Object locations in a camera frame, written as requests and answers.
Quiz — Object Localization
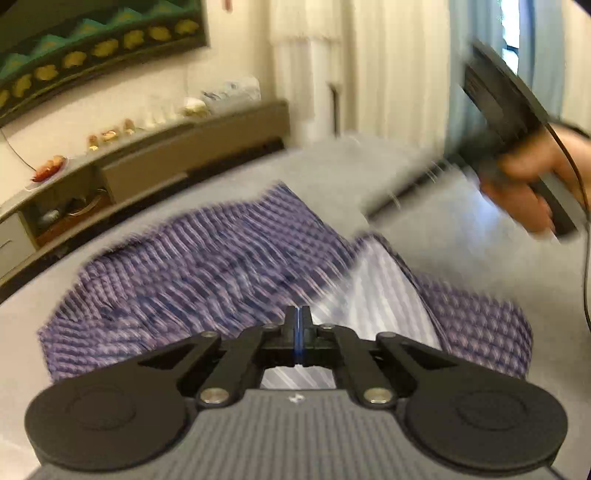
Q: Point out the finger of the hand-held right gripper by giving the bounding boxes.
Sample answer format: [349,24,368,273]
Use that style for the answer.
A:
[364,154,482,221]

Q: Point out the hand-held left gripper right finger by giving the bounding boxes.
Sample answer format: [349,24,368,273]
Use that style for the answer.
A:
[299,305,455,409]

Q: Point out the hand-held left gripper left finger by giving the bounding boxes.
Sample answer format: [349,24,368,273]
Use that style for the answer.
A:
[137,305,300,409]

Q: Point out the blue plaid shirt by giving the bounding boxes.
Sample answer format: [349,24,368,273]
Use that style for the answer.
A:
[37,181,535,392]

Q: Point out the person's right hand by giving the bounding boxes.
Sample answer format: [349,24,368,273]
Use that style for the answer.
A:
[479,124,591,239]

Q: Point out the blue curtain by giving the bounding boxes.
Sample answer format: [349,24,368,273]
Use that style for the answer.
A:
[447,0,570,155]

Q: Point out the white curtain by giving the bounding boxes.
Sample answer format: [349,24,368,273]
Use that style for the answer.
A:
[267,0,455,145]

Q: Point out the clear plastic bags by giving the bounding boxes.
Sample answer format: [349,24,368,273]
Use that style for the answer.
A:
[202,76,262,104]

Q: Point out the grey long sideboard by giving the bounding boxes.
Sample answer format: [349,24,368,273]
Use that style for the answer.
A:
[0,99,291,283]

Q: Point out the metal cookware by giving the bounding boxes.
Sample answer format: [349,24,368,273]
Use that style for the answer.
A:
[36,193,112,241]

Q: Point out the row of clear glasses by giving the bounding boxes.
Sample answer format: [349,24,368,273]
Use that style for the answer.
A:
[142,103,180,131]

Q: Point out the plate of fruit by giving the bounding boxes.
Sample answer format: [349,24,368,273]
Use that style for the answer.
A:
[25,155,70,191]

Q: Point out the black cable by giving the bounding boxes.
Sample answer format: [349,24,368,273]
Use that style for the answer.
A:
[542,121,591,334]

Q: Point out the green framed wall painting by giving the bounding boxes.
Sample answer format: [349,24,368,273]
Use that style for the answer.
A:
[0,0,211,128]

